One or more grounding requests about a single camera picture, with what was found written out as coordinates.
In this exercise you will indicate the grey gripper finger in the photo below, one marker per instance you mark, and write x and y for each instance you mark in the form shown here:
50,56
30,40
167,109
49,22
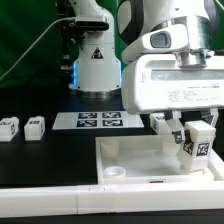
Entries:
210,116
172,119

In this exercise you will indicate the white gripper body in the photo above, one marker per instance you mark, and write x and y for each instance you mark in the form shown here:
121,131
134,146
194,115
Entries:
154,83

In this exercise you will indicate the white square tabletop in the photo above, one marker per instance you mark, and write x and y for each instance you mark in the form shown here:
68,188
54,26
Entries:
140,159

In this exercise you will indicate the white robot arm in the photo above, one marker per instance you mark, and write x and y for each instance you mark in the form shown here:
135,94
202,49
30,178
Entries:
99,67

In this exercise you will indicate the white tag sheet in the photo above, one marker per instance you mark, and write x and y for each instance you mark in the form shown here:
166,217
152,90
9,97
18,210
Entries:
96,120

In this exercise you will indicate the white L-shaped obstacle fence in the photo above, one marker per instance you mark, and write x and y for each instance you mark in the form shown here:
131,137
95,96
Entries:
50,201

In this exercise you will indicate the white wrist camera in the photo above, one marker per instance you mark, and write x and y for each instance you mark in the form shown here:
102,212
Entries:
169,39

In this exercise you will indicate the black camera on robot base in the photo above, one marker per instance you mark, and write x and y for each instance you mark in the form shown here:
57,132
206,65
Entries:
91,23

